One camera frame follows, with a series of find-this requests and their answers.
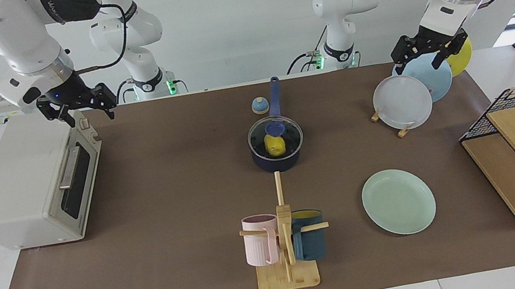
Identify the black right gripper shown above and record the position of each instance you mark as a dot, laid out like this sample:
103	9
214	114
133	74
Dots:
74	96

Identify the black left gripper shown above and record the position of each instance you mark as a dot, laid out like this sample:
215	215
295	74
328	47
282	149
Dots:
432	42

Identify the yellow lemon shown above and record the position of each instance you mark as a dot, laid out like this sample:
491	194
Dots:
275	146

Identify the glass lid blue knob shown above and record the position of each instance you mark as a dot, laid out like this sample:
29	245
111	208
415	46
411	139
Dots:
256	139

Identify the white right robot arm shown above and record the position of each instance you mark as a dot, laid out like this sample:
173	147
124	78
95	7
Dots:
12	33

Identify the light blue plate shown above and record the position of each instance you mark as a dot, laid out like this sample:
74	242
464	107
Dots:
435	77

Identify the yellow plate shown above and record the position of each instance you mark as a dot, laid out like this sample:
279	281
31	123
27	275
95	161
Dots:
462	60

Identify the grey plate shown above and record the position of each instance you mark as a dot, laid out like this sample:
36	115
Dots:
401	102

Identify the wooden plate rack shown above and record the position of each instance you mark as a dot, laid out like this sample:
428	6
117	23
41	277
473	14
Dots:
404	131

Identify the mint green plate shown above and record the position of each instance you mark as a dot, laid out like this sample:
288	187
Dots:
398	202

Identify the beige toaster oven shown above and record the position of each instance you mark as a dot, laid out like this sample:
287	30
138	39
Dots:
20	182

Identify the brown table mat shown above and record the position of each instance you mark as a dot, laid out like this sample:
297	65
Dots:
169	205

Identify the dark blue saucepan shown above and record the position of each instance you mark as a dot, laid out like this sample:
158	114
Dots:
277	163

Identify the dark teal mug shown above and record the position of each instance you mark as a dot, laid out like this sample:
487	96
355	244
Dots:
310	244

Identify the pink ribbed mug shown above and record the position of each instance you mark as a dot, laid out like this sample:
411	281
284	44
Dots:
258	242

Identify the wooden mug tree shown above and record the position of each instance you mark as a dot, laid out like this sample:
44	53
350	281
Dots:
289	276

